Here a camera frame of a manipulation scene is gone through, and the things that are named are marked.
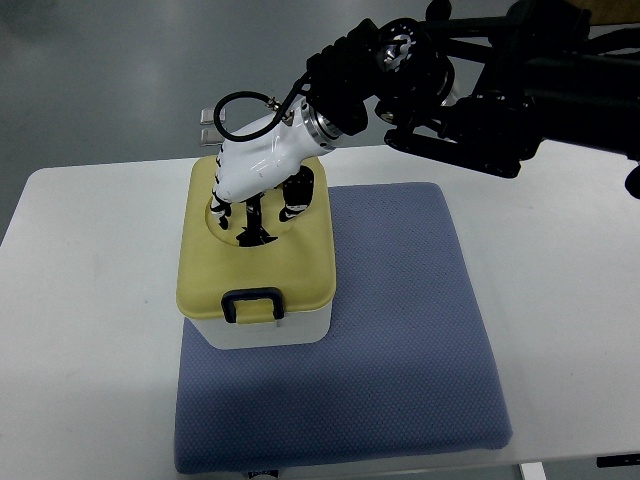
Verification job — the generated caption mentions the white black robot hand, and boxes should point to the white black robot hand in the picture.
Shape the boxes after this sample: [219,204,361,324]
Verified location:
[210,99,343,230]

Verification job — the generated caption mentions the yellow box lid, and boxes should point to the yellow box lid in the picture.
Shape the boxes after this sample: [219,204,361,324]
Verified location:
[176,156,336,320]

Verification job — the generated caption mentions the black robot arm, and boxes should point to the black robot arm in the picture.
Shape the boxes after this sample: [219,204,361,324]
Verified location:
[213,1,639,203]

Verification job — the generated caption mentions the white storage box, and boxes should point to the white storage box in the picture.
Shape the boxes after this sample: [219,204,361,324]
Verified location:
[190,300,332,350]

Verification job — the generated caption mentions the blue padded mat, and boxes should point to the blue padded mat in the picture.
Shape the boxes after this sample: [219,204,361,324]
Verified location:
[174,183,512,474]

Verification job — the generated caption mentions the black table control panel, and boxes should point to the black table control panel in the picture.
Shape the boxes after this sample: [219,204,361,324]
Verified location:
[596,453,640,468]

